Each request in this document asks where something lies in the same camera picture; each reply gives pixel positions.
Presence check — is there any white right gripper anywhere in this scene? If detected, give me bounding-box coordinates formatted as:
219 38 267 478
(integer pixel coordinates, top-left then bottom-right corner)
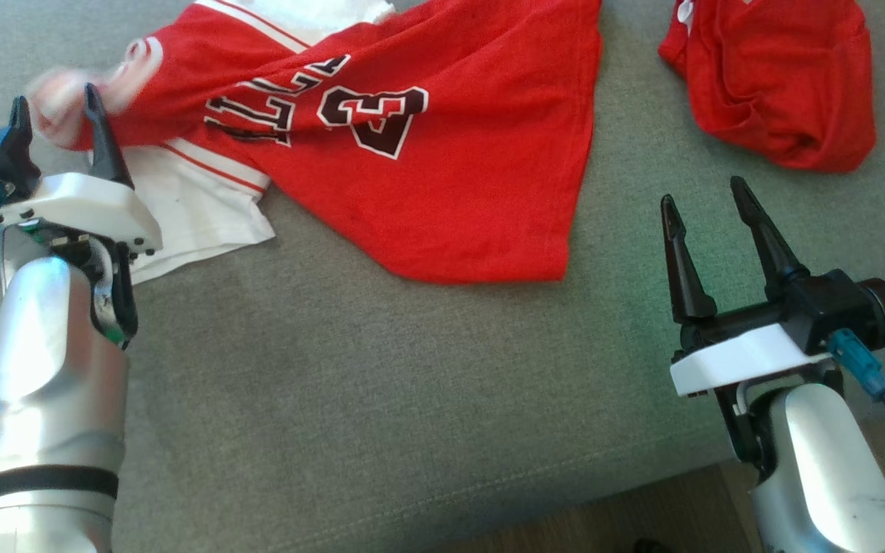
659 176 844 399

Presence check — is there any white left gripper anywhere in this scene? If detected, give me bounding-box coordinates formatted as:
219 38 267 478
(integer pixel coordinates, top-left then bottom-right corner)
0 83 164 259

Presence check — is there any red shorts white stripe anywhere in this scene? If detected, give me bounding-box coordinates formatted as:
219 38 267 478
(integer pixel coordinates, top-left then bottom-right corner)
657 0 878 174

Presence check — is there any red Bulls jersey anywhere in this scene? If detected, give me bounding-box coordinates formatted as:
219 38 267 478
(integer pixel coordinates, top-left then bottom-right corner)
27 0 604 286

